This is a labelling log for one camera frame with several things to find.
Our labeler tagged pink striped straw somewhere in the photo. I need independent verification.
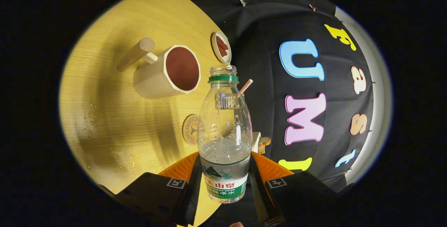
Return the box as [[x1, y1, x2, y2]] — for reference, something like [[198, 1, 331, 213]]
[[239, 79, 253, 95]]

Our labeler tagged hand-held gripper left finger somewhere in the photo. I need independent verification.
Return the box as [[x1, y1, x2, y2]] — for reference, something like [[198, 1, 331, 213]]
[[100, 151, 203, 227]]

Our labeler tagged cream cup with wooden handle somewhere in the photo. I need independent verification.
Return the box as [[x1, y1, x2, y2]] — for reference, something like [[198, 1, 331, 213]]
[[117, 38, 201, 99]]

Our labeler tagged black backdrop cloth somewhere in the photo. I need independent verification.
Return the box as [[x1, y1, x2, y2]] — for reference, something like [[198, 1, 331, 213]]
[[164, 0, 376, 192]]

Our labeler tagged white toaster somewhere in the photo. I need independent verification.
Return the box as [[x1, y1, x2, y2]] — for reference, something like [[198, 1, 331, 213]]
[[251, 132, 262, 154]]

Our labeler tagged clear plastic bottle green label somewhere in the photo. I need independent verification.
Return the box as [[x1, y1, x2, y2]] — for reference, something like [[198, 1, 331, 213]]
[[197, 65, 253, 204]]

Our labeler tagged wooden table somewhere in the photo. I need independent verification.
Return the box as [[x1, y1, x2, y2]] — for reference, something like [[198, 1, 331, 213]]
[[59, 0, 259, 227]]

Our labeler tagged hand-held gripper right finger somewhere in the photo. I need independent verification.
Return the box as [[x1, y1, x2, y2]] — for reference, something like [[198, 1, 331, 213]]
[[247, 151, 350, 227]]

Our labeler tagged clear drinking glass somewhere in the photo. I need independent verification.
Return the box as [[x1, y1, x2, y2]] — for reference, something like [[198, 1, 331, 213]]
[[216, 93, 243, 110]]

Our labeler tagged round white plate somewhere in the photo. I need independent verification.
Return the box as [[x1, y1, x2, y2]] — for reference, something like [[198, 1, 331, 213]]
[[211, 31, 232, 64]]

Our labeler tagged round printed coaster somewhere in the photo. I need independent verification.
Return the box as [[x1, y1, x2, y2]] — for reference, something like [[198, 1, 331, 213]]
[[182, 114, 199, 145]]

